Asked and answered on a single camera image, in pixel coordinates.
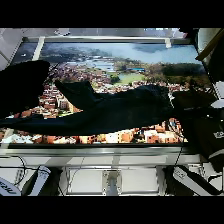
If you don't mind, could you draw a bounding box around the brown clothes hanger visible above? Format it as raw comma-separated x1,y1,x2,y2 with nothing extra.
195,29,224,62

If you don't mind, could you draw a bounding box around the silver frame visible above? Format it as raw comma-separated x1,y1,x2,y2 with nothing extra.
0,34,224,197

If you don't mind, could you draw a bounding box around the black long garment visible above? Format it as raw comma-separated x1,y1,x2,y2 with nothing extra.
0,79,176,137

